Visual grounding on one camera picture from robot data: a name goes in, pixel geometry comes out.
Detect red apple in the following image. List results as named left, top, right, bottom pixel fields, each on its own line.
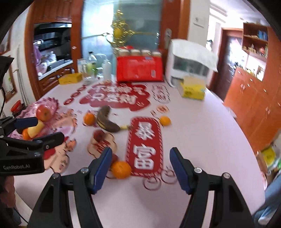
left=36, top=105, right=54, bottom=122

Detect white blue carton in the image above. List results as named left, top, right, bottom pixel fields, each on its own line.
left=77, top=59, right=87, bottom=73

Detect wooden kitchen wall cabinet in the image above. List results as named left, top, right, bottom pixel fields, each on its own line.
left=28, top=0, right=79, bottom=22

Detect small red fruit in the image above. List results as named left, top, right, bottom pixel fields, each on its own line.
left=93, top=129, right=106, bottom=142

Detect black cable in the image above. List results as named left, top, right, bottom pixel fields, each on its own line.
left=0, top=86, right=6, bottom=119

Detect printed pink table cover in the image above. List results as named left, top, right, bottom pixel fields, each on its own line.
left=13, top=79, right=267, bottom=228

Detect cardboard box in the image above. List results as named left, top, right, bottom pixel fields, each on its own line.
left=256, top=145, right=281, bottom=173

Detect red plastic package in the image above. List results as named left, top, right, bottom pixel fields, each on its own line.
left=116, top=56, right=164, bottom=82

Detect dark device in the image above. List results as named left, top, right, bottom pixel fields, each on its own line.
left=0, top=56, right=15, bottom=88

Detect orange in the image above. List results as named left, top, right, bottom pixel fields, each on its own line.
left=111, top=161, right=132, bottom=179
left=22, top=128, right=32, bottom=141
left=83, top=112, right=96, bottom=126
left=159, top=116, right=171, bottom=127

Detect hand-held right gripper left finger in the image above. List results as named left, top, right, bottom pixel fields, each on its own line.
left=27, top=146, right=113, bottom=228

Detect plastic bags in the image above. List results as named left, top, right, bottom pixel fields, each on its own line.
left=33, top=43, right=56, bottom=73

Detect person's left hand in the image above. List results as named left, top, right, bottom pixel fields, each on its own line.
left=0, top=175, right=16, bottom=220

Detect dark wooden entrance door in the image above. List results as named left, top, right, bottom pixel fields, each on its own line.
left=220, top=29, right=244, bottom=88

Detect blue cloth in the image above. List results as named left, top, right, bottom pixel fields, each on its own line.
left=252, top=175, right=281, bottom=226

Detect gold door ornament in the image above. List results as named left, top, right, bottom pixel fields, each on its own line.
left=102, top=9, right=136, bottom=53

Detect white countertop appliance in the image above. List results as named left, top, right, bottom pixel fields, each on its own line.
left=165, top=39, right=210, bottom=87

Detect wooden kitchen base cabinet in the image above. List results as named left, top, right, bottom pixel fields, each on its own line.
left=38, top=60, right=76, bottom=92

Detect overripe brown banana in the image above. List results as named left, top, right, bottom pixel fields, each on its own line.
left=97, top=105, right=131, bottom=132

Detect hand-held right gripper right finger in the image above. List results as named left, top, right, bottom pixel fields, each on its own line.
left=169, top=147, right=256, bottom=228

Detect white squeeze bottle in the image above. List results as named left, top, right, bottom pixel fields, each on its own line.
left=102, top=59, right=112, bottom=79

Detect flat yellow box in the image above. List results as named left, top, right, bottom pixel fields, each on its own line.
left=58, top=73, right=83, bottom=85

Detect frosted glass sliding door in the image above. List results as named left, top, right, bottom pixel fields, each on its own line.
left=81, top=0, right=163, bottom=64

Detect clear plastic bottle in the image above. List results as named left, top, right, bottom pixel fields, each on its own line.
left=84, top=51, right=97, bottom=77

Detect white wall switch panel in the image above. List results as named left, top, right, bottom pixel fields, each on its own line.
left=193, top=15, right=205, bottom=28

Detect wooden shelf cabinet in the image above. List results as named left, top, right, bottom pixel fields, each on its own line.
left=224, top=22, right=281, bottom=154

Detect silver door handle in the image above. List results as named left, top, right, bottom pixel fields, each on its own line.
left=164, top=28, right=172, bottom=50

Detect white cloth cover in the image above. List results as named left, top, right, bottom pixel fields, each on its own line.
left=171, top=39, right=219, bottom=73

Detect large yellow pear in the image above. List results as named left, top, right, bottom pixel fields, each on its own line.
left=28, top=120, right=45, bottom=139

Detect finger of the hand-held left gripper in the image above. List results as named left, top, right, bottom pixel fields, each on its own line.
left=6, top=132, right=65, bottom=152
left=0, top=116, right=38, bottom=136

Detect black range hood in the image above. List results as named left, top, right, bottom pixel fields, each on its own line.
left=34, top=22, right=73, bottom=46

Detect yellow tissue box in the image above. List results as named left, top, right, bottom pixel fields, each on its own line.
left=177, top=76, right=207, bottom=100

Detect pink plastic fruit bowl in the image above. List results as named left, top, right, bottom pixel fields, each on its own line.
left=8, top=98, right=60, bottom=141

